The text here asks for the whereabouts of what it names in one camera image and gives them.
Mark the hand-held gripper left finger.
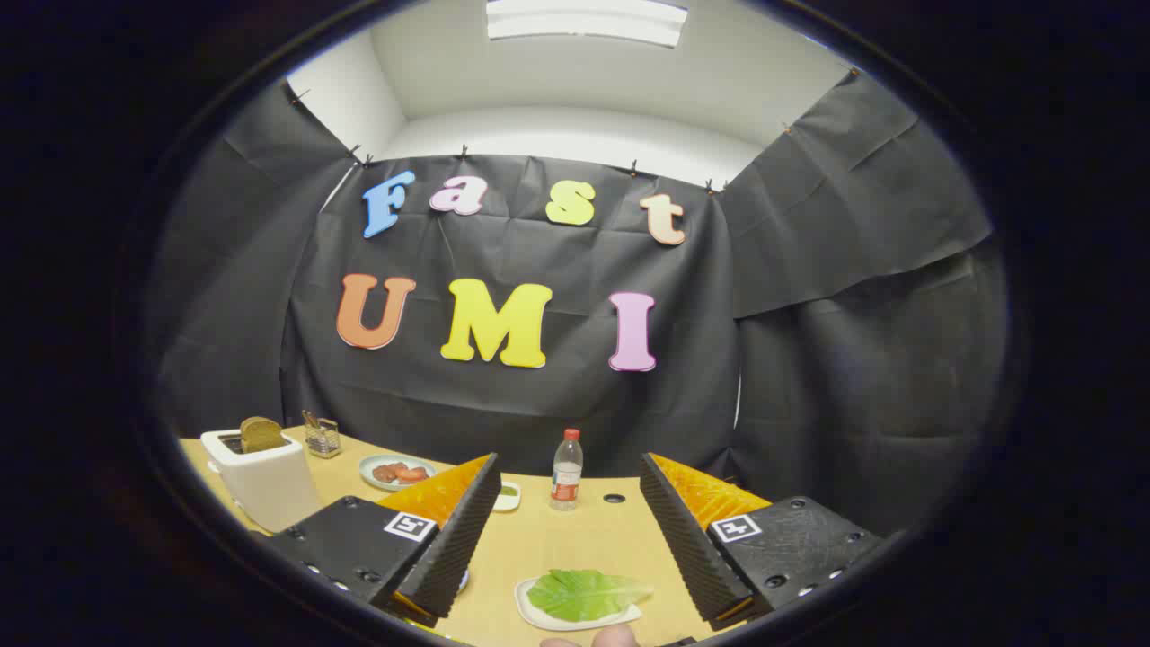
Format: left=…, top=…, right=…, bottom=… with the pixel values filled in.
left=267, top=452, right=502, bottom=628

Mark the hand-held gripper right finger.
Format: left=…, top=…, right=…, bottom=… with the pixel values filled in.
left=639, top=452, right=888, bottom=632

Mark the green lettuce leaf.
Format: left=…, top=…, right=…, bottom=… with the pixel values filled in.
left=527, top=569, right=654, bottom=623

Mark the brown bread slice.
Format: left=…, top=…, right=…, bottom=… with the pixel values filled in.
left=240, top=416, right=287, bottom=454

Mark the small white plate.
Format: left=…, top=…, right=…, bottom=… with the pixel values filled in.
left=514, top=575, right=644, bottom=632

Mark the pale green plate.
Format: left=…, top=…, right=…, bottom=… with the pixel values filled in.
left=358, top=453, right=438, bottom=492

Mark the clear bottle with red label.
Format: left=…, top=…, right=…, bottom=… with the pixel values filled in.
left=551, top=429, right=585, bottom=511

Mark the white toaster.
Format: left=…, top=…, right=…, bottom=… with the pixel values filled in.
left=200, top=428, right=323, bottom=533

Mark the ceiling light panel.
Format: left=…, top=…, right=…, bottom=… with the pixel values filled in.
left=486, top=0, right=690, bottom=49

